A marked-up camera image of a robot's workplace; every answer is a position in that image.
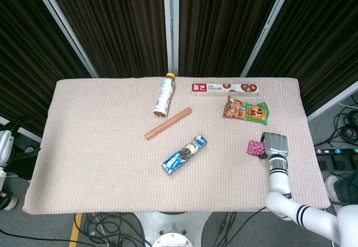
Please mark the dark trouser leg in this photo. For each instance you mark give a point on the dark trouser leg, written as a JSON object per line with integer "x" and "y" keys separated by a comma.
{"x": 348, "y": 186}

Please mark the yellow floor tape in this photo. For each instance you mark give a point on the yellow floor tape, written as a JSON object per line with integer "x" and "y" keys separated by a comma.
{"x": 75, "y": 230}

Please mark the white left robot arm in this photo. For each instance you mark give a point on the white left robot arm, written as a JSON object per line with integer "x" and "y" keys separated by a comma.
{"x": 4, "y": 149}

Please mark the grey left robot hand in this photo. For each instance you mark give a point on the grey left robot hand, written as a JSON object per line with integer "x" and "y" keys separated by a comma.
{"x": 8, "y": 203}

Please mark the dark brown partition panel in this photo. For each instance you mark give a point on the dark brown partition panel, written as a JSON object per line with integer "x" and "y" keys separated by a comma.
{"x": 25, "y": 48}
{"x": 221, "y": 25}
{"x": 324, "y": 42}
{"x": 117, "y": 25}

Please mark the orange green snack bag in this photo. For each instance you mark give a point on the orange green snack bag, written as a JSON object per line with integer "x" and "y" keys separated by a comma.
{"x": 246, "y": 112}

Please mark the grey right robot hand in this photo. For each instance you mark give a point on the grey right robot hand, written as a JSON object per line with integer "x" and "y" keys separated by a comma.
{"x": 277, "y": 144}

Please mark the white shoe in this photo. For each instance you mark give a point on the white shoe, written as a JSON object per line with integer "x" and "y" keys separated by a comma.
{"x": 331, "y": 186}

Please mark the wooden rolling pin rod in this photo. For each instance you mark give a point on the wooden rolling pin rod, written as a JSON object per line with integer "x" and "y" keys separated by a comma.
{"x": 167, "y": 123}

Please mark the pink woven tablecloth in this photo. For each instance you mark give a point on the pink woven tablecloth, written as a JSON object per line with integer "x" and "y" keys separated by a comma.
{"x": 112, "y": 160}

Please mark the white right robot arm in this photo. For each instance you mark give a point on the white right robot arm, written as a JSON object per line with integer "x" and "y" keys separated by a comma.
{"x": 279, "y": 179}

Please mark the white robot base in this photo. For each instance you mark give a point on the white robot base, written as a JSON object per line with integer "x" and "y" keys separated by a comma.
{"x": 170, "y": 230}

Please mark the white labelled drink bottle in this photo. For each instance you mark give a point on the white labelled drink bottle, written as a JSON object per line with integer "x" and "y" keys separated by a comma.
{"x": 163, "y": 95}

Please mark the grey metal partition post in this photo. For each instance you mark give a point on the grey metal partition post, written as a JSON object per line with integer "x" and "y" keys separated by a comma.
{"x": 64, "y": 25}
{"x": 268, "y": 25}
{"x": 171, "y": 25}

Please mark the white red baking paper box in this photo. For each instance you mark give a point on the white red baking paper box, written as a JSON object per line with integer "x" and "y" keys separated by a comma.
{"x": 223, "y": 89}

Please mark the blue Oreo cookie box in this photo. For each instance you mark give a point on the blue Oreo cookie box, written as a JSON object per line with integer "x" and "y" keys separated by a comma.
{"x": 181, "y": 156}

